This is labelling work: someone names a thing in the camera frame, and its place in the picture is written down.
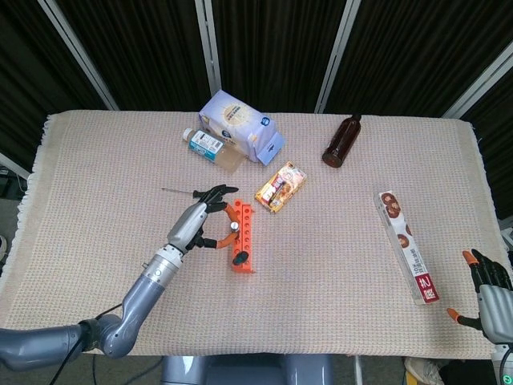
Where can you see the long white cookie box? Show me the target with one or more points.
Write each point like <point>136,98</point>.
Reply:
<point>405,248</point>

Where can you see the lavender soft package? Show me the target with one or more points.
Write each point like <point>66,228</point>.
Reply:
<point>236,116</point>

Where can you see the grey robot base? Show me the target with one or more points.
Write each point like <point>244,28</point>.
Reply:
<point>240,371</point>

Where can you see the green black striped screwdriver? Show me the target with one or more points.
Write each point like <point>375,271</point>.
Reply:
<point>198,193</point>

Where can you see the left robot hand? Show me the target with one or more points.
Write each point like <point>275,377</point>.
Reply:
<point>186,226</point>

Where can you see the white metal frame post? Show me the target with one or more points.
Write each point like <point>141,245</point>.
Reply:
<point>481,87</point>
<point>14,165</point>
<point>336,56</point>
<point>207,40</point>
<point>79,56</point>

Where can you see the brown glass bottle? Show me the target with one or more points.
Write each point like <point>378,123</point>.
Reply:
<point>340,140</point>

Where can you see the clear bottle with blue label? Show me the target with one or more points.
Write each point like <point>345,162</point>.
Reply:
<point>204,144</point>

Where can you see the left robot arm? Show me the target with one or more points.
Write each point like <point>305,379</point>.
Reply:
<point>140,288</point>

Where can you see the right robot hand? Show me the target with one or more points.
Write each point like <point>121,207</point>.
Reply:
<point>499,313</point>

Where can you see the white shoe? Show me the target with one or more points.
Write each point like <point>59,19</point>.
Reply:
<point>421,371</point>

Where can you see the orange test tube rack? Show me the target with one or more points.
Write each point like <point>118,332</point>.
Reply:
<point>240,268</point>

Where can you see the yellow curry box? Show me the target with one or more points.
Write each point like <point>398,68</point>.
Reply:
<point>280,186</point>

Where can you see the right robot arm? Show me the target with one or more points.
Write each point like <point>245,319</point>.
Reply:
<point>507,361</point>

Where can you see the beige woven table cloth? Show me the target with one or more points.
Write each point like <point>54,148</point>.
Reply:
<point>320,280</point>

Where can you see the dark pleated curtain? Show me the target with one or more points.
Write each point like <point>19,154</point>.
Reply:
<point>417,48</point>
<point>276,44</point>
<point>497,132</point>
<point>24,60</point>
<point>140,48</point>

